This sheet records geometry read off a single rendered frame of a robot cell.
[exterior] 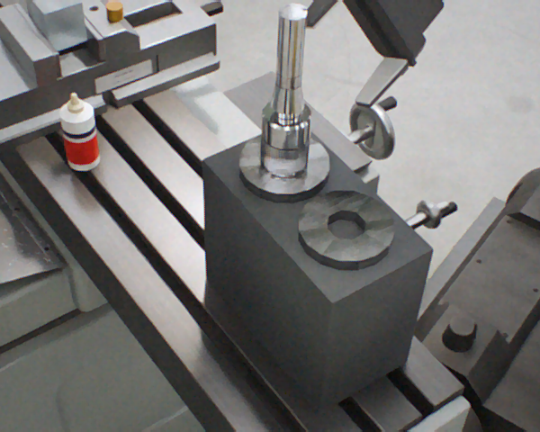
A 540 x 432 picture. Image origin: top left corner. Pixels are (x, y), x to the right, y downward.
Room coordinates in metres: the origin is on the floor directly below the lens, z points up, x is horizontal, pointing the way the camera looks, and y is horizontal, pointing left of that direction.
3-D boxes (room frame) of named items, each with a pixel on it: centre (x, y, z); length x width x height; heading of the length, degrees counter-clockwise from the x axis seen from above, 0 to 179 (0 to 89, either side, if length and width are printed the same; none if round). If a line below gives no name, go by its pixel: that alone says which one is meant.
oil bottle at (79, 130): (0.88, 0.24, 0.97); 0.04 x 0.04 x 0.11
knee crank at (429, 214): (1.18, -0.26, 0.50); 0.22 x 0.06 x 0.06; 128
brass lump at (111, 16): (1.03, 0.21, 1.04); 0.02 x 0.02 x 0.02
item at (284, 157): (0.68, -0.01, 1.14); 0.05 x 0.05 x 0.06
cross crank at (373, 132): (1.28, -0.15, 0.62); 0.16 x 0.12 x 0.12; 128
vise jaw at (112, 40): (1.05, 0.24, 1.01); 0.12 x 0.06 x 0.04; 35
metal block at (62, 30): (1.02, 0.28, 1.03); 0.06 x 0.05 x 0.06; 35
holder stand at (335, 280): (0.64, -0.04, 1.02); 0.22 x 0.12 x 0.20; 36
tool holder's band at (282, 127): (0.68, -0.01, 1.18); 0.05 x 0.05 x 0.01
